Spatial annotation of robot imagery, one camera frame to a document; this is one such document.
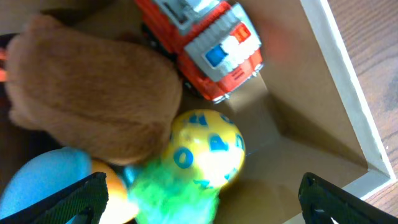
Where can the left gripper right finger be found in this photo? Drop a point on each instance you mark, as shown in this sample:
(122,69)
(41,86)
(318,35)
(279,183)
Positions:
(323,202)

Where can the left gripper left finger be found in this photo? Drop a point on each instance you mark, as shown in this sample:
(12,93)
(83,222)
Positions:
(82,202)

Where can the yellow duck toy blue hat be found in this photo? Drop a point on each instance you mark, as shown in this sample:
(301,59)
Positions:
(55,170)

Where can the green ridged disc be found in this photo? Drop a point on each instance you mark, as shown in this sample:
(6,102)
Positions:
(164,195)

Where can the brown plush toy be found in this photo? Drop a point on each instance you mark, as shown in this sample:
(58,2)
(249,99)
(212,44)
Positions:
(113,99)

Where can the yellow ball blue letters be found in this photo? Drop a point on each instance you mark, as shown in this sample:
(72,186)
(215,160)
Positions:
(207,147)

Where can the red toy fire truck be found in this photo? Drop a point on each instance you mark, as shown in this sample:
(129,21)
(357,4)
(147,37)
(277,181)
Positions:
(213,43)

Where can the white cardboard box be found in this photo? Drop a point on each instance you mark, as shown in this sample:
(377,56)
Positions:
(304,112)

